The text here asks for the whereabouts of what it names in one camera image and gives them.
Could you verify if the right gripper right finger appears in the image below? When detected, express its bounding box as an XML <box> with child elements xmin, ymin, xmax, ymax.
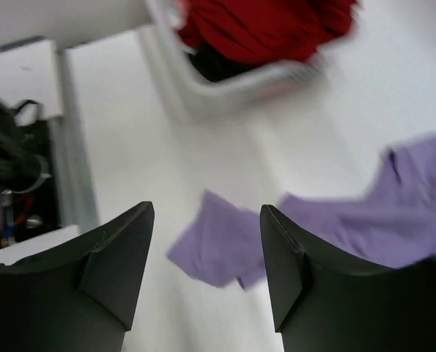
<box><xmin>260</xmin><ymin>205</ymin><xmax>436</xmax><ymax>351</ymax></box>

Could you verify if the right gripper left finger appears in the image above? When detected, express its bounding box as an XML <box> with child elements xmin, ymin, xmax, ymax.
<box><xmin>0</xmin><ymin>202</ymin><xmax>155</xmax><ymax>352</ymax></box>

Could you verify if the purple t shirt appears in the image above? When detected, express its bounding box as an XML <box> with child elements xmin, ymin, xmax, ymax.
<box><xmin>167</xmin><ymin>136</ymin><xmax>436</xmax><ymax>290</ymax></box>

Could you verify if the white plastic basket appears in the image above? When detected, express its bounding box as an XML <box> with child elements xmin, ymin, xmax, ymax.
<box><xmin>144</xmin><ymin>0</ymin><xmax>328</xmax><ymax>111</ymax></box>

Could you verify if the black garment in basket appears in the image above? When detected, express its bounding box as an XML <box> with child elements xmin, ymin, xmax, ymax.
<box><xmin>188</xmin><ymin>43</ymin><xmax>256</xmax><ymax>83</ymax></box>

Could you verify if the red t shirt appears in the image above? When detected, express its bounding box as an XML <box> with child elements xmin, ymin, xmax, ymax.
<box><xmin>177</xmin><ymin>0</ymin><xmax>356</xmax><ymax>65</ymax></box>

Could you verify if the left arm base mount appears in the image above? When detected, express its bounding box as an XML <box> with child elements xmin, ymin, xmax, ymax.
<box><xmin>0</xmin><ymin>99</ymin><xmax>61</xmax><ymax>249</ymax></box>

